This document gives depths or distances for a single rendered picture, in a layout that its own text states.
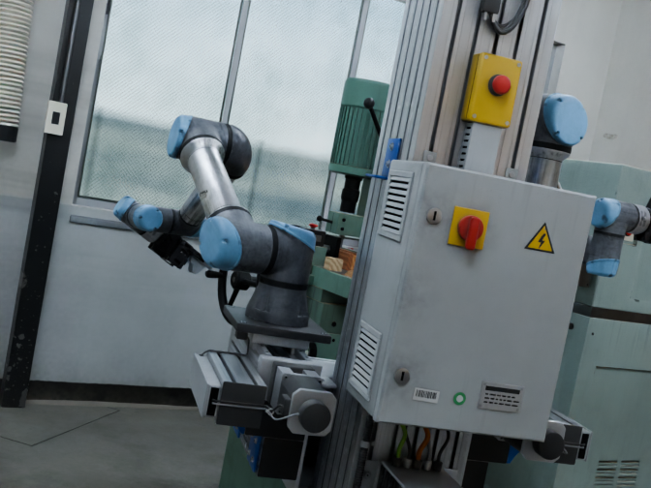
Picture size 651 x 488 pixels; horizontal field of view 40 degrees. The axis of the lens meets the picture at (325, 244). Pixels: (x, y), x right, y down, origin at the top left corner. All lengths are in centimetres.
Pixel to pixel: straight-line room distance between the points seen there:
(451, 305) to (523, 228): 19
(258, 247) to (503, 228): 62
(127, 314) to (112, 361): 22
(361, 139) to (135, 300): 157
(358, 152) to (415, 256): 131
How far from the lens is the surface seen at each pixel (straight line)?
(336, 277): 263
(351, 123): 286
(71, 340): 399
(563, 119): 209
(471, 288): 161
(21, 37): 364
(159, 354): 412
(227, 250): 197
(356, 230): 292
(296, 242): 204
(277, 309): 204
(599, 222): 228
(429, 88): 178
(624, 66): 534
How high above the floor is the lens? 117
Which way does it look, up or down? 4 degrees down
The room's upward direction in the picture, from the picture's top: 11 degrees clockwise
